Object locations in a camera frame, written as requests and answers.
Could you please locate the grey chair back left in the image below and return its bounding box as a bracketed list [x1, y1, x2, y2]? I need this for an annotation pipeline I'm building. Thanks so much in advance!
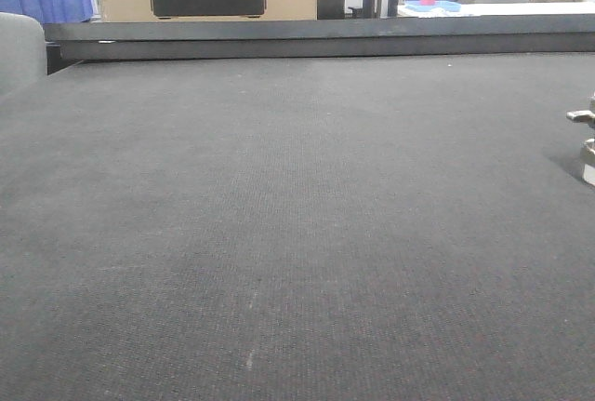
[1, 12, 47, 97]

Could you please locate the black conveyor side rail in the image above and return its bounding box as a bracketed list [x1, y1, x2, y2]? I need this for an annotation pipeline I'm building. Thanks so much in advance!
[43, 14, 594, 64]

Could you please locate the white table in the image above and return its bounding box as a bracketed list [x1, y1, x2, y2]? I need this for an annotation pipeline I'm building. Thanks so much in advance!
[398, 2, 594, 18]

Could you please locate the light blue tray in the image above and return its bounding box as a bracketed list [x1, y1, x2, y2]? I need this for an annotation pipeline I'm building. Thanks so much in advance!
[400, 0, 462, 15]

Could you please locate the dark grey conveyor belt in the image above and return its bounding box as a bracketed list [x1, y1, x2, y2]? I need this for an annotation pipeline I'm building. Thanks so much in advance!
[1, 54, 594, 400]

